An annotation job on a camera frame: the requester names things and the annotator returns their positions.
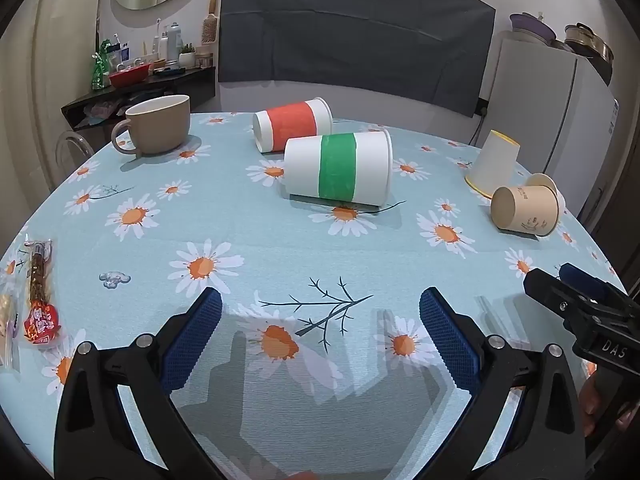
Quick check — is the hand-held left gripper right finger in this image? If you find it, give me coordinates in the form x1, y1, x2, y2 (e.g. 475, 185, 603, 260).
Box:
419, 287, 587, 480

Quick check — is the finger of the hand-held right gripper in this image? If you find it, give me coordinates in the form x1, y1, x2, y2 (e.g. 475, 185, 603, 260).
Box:
558, 262, 640, 311
522, 267, 608, 335

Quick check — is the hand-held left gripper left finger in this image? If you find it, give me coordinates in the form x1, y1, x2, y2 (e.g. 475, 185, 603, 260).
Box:
55, 287, 224, 480

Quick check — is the tan printed paper cup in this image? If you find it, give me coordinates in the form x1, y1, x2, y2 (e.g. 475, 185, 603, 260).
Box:
490, 183, 560, 237

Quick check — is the plain cream paper cup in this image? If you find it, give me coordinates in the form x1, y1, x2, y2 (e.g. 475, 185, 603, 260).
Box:
525, 173, 567, 213

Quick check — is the white paper cup yellow rim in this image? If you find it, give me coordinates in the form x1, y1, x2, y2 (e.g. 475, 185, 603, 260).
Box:
464, 130, 521, 198

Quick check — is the green banded white paper cup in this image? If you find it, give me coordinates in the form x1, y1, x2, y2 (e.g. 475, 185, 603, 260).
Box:
283, 129, 394, 206

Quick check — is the red banded white paper cup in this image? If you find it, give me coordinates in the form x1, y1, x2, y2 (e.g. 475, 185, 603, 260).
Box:
252, 97, 333, 154

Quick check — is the person's right hand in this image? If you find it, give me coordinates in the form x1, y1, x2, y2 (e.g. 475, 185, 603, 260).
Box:
580, 374, 607, 438

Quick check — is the blue daisy print tablecloth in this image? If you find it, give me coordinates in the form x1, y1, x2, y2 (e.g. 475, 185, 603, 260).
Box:
0, 110, 635, 480

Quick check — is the red snack stick packet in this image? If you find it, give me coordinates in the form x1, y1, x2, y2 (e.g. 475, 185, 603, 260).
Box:
21, 239, 64, 350

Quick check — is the white refrigerator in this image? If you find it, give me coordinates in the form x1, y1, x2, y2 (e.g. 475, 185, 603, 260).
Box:
479, 30, 622, 222

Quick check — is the clear snack packet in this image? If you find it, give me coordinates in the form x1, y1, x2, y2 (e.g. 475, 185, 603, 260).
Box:
0, 285, 22, 373

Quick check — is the beige ceramic mug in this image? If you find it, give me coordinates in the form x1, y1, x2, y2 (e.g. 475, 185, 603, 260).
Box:
110, 94, 192, 156

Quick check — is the transparent chair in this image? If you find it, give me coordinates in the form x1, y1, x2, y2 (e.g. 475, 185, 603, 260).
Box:
55, 129, 95, 182

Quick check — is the metal cooking pot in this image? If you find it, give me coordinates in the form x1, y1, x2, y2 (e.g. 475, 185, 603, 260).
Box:
564, 22, 615, 63

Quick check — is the dark corner shelf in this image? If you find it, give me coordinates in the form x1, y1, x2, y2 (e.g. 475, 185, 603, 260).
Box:
60, 66, 217, 137

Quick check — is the purple lidded pot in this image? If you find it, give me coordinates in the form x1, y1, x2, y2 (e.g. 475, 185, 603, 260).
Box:
509, 11, 557, 47

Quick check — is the red bowl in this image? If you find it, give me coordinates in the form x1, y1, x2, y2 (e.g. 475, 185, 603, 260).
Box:
107, 62, 152, 89

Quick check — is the green plastic bottle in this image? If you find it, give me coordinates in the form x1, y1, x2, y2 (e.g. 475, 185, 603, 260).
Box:
91, 39, 112, 92

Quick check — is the white bottle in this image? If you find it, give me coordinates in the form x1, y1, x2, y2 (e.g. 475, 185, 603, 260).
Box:
167, 22, 182, 64

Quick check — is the wooden hairbrush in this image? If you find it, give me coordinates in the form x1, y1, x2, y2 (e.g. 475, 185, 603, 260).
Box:
201, 0, 220, 47

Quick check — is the dark grey wall cloth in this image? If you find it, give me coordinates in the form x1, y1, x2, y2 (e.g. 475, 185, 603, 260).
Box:
218, 0, 497, 119

